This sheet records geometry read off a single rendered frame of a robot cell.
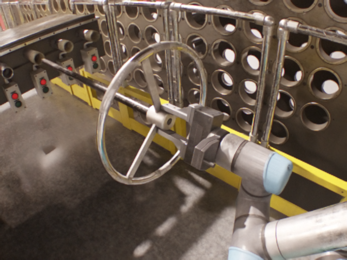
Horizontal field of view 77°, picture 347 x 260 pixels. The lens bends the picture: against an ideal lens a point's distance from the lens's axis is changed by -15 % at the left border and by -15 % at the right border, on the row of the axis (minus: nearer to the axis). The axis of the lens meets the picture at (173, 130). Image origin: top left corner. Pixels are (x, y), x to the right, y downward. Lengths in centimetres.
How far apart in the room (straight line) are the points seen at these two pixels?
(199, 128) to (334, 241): 34
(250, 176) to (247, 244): 13
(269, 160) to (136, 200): 116
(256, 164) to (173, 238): 96
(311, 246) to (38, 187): 170
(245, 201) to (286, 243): 14
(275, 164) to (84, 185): 141
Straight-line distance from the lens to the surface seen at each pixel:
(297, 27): 98
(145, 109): 66
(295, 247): 46
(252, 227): 51
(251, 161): 49
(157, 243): 138
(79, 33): 157
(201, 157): 47
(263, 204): 55
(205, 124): 53
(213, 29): 216
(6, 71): 138
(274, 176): 48
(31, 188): 190
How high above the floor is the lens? 123
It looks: 38 degrees down
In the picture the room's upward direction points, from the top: 4 degrees counter-clockwise
